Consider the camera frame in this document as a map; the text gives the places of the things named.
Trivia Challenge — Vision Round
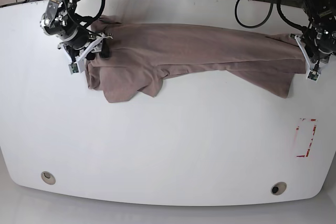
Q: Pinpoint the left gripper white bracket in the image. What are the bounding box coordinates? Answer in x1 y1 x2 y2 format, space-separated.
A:
290 34 330 76

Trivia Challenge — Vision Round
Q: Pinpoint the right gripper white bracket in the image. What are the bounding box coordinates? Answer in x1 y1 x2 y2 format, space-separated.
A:
57 31 113 64

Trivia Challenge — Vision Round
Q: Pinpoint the mauve t-shirt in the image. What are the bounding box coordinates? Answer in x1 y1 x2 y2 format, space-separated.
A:
85 16 306 103

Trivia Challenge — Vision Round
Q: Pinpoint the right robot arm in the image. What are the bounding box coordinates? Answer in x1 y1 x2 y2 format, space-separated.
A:
40 0 112 74

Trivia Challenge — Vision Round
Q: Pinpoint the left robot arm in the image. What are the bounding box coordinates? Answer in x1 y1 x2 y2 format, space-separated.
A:
234 0 335 81

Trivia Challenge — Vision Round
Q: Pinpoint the red tape marking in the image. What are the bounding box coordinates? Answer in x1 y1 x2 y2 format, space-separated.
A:
293 118 317 158

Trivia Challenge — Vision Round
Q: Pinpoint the right table grommet hole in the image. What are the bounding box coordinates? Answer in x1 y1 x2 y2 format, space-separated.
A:
271 182 287 196

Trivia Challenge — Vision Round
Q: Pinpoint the table grommet hole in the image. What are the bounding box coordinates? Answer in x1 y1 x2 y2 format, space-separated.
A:
41 172 56 185
271 182 287 196

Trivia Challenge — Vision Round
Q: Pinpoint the left table grommet hole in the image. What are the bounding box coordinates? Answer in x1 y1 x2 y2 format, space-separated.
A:
41 172 56 185

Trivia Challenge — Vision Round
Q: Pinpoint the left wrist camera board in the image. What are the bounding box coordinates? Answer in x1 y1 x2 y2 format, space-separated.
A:
306 70 320 82

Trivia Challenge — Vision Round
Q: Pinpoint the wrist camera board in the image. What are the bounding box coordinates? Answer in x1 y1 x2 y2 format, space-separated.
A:
306 70 320 82
68 61 86 74

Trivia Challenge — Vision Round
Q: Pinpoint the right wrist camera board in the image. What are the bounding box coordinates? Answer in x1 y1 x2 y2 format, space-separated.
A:
68 61 86 74

